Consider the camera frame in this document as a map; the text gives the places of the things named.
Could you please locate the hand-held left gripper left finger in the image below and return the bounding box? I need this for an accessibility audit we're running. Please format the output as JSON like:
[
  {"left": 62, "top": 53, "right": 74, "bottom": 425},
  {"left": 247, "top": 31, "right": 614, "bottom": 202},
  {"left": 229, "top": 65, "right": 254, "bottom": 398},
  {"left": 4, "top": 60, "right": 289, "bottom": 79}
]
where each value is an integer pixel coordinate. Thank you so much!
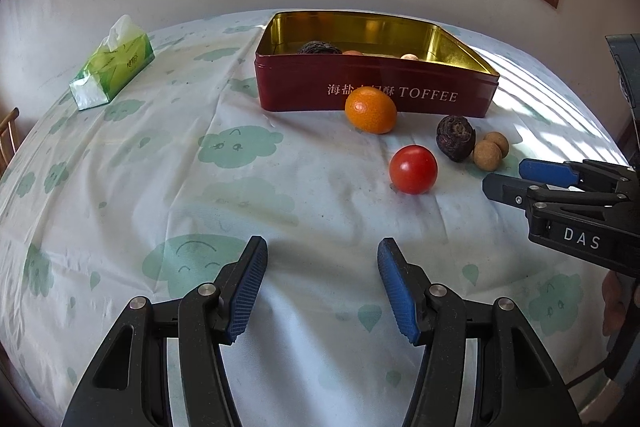
[{"left": 60, "top": 235, "right": 269, "bottom": 427}]

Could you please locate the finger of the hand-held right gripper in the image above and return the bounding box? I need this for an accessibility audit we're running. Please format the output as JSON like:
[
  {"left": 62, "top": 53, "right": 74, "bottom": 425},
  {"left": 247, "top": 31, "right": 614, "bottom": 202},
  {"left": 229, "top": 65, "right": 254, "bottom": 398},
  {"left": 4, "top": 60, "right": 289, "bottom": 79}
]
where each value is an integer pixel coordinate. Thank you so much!
[
  {"left": 518, "top": 158, "right": 583, "bottom": 188},
  {"left": 482, "top": 173, "right": 538, "bottom": 210}
]

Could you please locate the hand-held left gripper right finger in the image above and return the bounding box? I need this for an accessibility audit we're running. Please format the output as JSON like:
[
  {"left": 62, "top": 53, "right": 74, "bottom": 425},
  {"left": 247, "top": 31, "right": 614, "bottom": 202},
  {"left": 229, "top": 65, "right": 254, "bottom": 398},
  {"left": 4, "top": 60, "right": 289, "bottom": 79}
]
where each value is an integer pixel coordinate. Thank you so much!
[{"left": 377, "top": 238, "right": 571, "bottom": 427}]

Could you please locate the red tomato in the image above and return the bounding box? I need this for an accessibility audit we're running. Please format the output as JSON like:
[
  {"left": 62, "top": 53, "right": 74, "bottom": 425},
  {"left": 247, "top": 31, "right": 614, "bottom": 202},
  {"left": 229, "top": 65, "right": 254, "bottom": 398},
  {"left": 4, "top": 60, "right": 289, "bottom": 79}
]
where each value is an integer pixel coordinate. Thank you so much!
[{"left": 389, "top": 145, "right": 439, "bottom": 196}]

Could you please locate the small oval orange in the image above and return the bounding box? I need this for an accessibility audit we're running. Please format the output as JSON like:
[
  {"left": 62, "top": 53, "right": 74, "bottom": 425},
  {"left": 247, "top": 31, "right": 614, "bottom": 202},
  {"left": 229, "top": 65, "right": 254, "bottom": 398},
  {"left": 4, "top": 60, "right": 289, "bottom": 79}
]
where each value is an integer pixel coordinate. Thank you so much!
[{"left": 345, "top": 87, "right": 398, "bottom": 135}]

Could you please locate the red metal tin box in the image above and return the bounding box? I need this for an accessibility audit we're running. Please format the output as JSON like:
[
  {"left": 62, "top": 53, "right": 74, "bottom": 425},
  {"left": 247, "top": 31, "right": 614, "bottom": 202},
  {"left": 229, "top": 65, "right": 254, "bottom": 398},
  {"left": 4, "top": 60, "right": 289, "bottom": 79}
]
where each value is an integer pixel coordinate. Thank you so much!
[{"left": 254, "top": 11, "right": 501, "bottom": 120}]

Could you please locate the large dark water chestnut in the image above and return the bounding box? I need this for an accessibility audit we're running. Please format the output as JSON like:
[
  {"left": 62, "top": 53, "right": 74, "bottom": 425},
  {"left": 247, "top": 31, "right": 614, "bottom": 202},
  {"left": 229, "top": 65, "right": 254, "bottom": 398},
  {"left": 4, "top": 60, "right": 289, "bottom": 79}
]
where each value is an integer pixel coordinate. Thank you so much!
[{"left": 296, "top": 40, "right": 341, "bottom": 56}]

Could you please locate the person's right hand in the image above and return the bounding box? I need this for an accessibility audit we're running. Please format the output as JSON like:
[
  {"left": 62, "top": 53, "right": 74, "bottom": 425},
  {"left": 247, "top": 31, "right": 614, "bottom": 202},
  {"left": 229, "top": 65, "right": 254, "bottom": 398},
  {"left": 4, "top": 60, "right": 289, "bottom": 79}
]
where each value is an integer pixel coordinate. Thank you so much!
[{"left": 601, "top": 271, "right": 626, "bottom": 337}]

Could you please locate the green tissue box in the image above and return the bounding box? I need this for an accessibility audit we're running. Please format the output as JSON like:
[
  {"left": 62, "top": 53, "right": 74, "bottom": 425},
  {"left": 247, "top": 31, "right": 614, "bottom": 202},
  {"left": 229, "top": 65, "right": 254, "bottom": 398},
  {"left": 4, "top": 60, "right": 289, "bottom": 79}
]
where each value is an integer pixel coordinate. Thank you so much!
[{"left": 69, "top": 14, "right": 156, "bottom": 110}]

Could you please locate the wooden chair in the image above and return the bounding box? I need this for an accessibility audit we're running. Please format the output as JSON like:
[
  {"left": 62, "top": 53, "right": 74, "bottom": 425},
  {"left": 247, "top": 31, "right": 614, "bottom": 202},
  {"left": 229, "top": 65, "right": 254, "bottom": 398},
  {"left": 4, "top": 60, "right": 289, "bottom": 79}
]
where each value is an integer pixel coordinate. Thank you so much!
[{"left": 0, "top": 107, "right": 21, "bottom": 175}]

